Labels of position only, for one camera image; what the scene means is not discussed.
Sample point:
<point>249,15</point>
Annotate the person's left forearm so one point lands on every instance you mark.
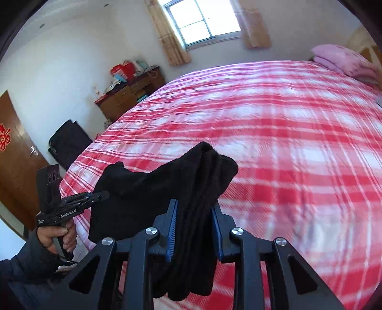
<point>29,262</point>

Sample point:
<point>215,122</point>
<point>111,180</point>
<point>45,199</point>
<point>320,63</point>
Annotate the pale teal box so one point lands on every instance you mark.
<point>141,67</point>

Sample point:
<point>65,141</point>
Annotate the brown wooden door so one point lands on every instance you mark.
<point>18,178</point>

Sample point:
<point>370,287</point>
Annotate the yellow wooden headboard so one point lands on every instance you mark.
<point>367,41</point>

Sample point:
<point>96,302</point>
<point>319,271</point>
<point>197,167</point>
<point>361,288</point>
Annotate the red paper door decoration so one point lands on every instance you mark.
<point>4,138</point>

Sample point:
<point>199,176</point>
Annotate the black suitcase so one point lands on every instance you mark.
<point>70,143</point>

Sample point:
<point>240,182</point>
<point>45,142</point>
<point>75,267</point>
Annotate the window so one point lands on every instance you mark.
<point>203,18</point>

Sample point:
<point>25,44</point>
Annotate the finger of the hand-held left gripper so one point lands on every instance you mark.
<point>70,202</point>
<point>100,196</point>

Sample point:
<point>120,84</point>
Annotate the person's left hand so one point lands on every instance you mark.
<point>44,237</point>

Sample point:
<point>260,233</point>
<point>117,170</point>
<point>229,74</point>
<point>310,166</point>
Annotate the beige curtain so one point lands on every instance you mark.
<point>253,26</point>
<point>170,38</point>

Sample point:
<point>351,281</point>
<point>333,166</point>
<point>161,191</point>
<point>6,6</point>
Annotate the pink pillow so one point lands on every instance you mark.
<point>343,59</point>

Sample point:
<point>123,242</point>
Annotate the red gift bag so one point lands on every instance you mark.
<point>122,70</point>

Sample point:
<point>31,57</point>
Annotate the black pants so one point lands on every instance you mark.
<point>194,184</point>

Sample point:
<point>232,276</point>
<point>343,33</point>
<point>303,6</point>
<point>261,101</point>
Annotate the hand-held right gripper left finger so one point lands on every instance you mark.
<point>171,235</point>

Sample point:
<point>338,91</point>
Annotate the red plaid bed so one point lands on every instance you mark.
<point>298,149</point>

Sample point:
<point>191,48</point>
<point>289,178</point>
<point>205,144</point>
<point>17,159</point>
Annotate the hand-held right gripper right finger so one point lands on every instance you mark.
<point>216,232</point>

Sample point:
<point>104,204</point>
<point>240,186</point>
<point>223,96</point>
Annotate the wooden dresser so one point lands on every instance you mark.
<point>119,101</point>

